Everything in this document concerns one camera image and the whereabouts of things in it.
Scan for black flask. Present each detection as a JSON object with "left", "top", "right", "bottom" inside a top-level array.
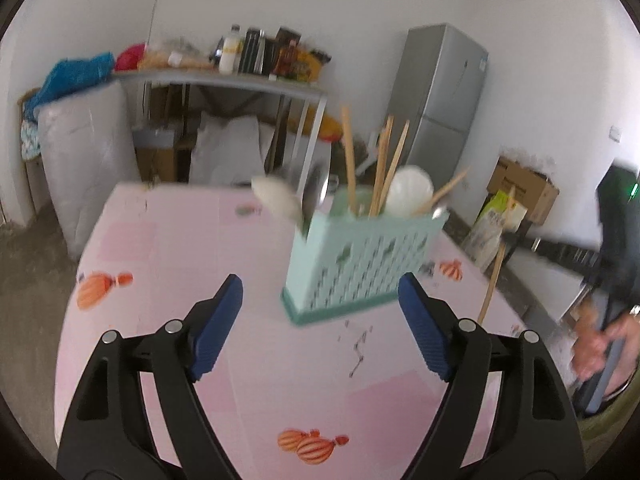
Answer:
[{"left": 239, "top": 27, "right": 266, "bottom": 76}]

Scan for blue plastic bag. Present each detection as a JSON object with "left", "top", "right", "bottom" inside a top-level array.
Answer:
[{"left": 25, "top": 51, "right": 116, "bottom": 116}]

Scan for white bottle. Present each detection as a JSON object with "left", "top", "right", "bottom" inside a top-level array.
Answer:
[{"left": 218, "top": 24, "right": 244, "bottom": 75}]

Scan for white desk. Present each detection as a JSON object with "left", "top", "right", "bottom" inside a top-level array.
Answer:
[{"left": 112, "top": 69, "right": 328, "bottom": 196}]

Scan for patterned blue cloth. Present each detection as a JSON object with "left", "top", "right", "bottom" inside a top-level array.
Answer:
[{"left": 20, "top": 120, "right": 41, "bottom": 161}]

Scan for orange snack packets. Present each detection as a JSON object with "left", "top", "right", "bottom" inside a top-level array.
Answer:
[{"left": 270, "top": 26, "right": 332, "bottom": 83}]

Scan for large metal spoon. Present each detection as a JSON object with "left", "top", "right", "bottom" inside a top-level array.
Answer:
[{"left": 300, "top": 164, "right": 331, "bottom": 238}]

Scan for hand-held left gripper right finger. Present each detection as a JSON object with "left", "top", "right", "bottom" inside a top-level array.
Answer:
[{"left": 397, "top": 272, "right": 586, "bottom": 480}]

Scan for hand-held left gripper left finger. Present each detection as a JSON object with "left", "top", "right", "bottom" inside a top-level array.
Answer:
[{"left": 56, "top": 273, "right": 245, "bottom": 480}]

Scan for wooden chair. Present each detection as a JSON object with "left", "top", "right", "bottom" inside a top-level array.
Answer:
[{"left": 17, "top": 90, "right": 46, "bottom": 221}]

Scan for orange bag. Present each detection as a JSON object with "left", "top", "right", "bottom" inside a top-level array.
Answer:
[{"left": 287, "top": 112, "right": 346, "bottom": 146}]

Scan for white rice paddle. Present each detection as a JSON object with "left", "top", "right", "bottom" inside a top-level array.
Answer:
[{"left": 385, "top": 165, "right": 435, "bottom": 220}]

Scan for red plastic bag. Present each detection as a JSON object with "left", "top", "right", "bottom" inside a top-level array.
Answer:
[{"left": 114, "top": 43, "right": 147, "bottom": 72}]

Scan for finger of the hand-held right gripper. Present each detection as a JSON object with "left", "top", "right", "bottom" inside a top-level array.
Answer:
[{"left": 500, "top": 230, "right": 603, "bottom": 276}]

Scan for large printed cardboard box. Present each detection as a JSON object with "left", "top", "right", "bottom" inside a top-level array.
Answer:
[{"left": 486, "top": 156, "right": 561, "bottom": 226}]

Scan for white bagged pillow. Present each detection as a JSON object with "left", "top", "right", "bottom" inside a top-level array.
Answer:
[{"left": 190, "top": 114, "right": 273, "bottom": 186}]

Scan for person's right hand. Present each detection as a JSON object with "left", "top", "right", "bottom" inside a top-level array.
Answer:
[{"left": 572, "top": 305, "right": 640, "bottom": 381}]

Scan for tan snack bags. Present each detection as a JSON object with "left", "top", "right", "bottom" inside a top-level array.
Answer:
[{"left": 137, "top": 37, "right": 216, "bottom": 71}]

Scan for pink balloon-print tablecloth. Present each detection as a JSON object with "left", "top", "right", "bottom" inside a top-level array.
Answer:
[{"left": 54, "top": 182, "right": 528, "bottom": 480}]

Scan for grey bagged quilt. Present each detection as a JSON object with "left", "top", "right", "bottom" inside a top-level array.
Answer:
[{"left": 37, "top": 82, "right": 141, "bottom": 261}]

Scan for silver fridge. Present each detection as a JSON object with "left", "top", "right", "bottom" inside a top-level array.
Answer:
[{"left": 385, "top": 22, "right": 490, "bottom": 171}]

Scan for yellow-green rice bag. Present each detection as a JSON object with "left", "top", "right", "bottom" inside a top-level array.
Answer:
[{"left": 460, "top": 190, "right": 528, "bottom": 271}]

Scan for wooden chopstick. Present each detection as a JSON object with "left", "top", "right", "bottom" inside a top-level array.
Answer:
[{"left": 477, "top": 185, "right": 517, "bottom": 326}]

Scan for bunch of wooden chopsticks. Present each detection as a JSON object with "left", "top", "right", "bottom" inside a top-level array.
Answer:
[{"left": 341, "top": 105, "right": 471, "bottom": 218}]

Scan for teal star-holed utensil holder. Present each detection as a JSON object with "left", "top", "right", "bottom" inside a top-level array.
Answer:
[{"left": 281, "top": 186, "right": 451, "bottom": 328}]

